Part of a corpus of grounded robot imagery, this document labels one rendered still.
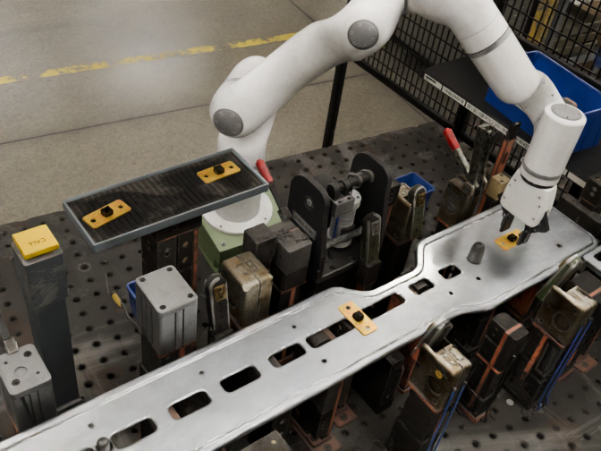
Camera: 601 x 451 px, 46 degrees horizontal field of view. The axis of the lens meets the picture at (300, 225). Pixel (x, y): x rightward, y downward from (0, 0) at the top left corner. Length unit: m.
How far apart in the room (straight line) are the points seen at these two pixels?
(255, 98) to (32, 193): 1.85
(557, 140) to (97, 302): 1.11
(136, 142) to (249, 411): 2.42
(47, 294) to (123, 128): 2.33
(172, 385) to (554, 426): 0.92
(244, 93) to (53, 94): 2.43
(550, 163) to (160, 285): 0.81
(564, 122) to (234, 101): 0.67
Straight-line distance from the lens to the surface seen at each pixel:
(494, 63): 1.41
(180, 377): 1.28
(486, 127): 1.65
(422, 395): 1.42
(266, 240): 1.39
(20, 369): 1.25
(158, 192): 1.38
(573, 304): 1.55
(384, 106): 4.02
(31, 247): 1.29
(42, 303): 1.37
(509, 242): 1.69
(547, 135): 1.50
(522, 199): 1.60
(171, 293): 1.26
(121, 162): 3.40
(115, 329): 1.75
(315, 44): 1.47
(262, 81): 1.54
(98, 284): 1.85
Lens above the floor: 2.04
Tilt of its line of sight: 41 degrees down
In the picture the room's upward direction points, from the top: 9 degrees clockwise
